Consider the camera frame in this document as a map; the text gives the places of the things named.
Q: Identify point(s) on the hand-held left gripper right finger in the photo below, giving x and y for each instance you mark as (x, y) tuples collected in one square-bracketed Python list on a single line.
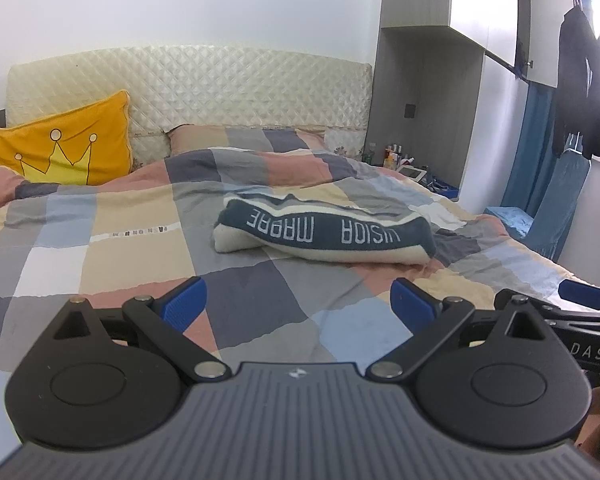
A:
[(412, 305)]

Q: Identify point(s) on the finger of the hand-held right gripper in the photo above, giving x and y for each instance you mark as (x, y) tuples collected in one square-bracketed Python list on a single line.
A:
[(580, 314), (580, 292)]

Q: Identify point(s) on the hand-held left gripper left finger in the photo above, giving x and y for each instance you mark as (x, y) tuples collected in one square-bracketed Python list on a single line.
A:
[(185, 305)]

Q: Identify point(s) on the checked patchwork duvet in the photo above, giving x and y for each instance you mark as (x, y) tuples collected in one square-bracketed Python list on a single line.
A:
[(130, 240)]

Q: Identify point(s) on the blue covered chair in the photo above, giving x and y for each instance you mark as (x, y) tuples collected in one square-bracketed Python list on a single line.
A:
[(555, 210)]

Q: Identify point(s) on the blue tray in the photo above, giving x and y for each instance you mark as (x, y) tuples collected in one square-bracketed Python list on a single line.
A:
[(447, 191)]

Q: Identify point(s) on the white bedside device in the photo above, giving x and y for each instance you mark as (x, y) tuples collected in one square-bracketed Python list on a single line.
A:
[(412, 174)]

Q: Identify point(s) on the cluster of small bottles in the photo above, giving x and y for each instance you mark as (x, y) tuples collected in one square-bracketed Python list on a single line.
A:
[(391, 157)]

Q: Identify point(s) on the blue curtain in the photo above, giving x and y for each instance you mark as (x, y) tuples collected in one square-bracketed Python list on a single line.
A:
[(527, 150)]

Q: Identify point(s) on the floral cushion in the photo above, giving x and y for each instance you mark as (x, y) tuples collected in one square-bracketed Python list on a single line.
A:
[(345, 145)]

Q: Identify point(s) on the checked pillow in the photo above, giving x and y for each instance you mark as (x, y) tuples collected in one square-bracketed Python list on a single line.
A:
[(240, 137)]

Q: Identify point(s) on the yellow crown pillow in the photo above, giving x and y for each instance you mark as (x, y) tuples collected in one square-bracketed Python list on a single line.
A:
[(70, 135)]

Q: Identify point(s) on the black hanging garment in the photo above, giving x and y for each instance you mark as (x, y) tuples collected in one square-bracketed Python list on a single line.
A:
[(580, 85)]

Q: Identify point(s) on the cream quilted headboard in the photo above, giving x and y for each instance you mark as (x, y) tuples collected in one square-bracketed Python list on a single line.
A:
[(230, 90)]

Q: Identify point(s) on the dark wall switch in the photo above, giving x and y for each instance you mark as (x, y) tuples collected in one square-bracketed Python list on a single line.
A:
[(410, 110)]

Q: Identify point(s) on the metal clothes rail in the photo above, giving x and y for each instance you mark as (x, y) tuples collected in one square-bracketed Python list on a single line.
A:
[(502, 62)]

